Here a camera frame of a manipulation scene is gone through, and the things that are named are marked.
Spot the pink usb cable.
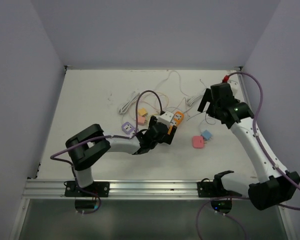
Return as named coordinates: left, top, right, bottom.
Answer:
left=139, top=79, right=208, bottom=123

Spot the pink charger plug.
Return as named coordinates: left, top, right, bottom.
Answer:
left=136, top=115, right=147, bottom=126

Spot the yellow charger plug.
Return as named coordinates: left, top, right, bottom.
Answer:
left=137, top=107, right=148, bottom=117

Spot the blue plug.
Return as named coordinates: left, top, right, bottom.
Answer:
left=200, top=129, right=213, bottom=141

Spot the yellow usb cable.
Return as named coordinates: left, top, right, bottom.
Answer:
left=129, top=92, right=171, bottom=121

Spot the white usb cable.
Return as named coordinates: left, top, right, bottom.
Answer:
left=154, top=70, right=191, bottom=97

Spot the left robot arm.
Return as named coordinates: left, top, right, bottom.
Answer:
left=65, top=111, right=177, bottom=197

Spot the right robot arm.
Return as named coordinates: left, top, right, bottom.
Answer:
left=198, top=83, right=300, bottom=210

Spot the orange strip white power cord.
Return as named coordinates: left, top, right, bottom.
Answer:
left=186, top=93, right=206, bottom=107

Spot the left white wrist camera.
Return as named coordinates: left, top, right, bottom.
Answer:
left=157, top=111, right=174, bottom=127

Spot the purple strip white power cord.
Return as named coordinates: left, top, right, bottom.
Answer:
left=118, top=91, right=141, bottom=116

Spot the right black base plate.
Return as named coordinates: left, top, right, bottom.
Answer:
left=196, top=178, right=243, bottom=198

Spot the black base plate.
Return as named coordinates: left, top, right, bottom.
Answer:
left=63, top=180, right=110, bottom=198
left=196, top=178, right=243, bottom=198

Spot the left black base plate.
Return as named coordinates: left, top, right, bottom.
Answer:
left=63, top=180, right=110, bottom=198

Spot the aluminium mounting rail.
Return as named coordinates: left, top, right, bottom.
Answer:
left=22, top=178, right=286, bottom=201

